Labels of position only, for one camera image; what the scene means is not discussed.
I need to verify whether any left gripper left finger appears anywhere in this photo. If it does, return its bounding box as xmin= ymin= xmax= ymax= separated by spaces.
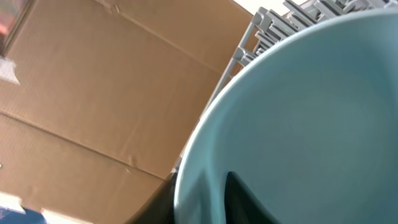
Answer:
xmin=124 ymin=172 xmax=177 ymax=224

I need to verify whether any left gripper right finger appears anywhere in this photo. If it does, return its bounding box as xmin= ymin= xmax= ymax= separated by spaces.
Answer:
xmin=224 ymin=172 xmax=280 ymax=224

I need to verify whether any light blue bowl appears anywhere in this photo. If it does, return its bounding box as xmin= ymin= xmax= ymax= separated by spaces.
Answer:
xmin=174 ymin=7 xmax=397 ymax=223

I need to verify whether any grey plastic dishwasher rack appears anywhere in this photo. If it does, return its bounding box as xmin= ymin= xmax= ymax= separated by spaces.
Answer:
xmin=172 ymin=0 xmax=398 ymax=172

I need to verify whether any brown cardboard box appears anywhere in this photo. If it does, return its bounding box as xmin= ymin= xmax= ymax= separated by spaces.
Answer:
xmin=1 ymin=0 xmax=251 ymax=223

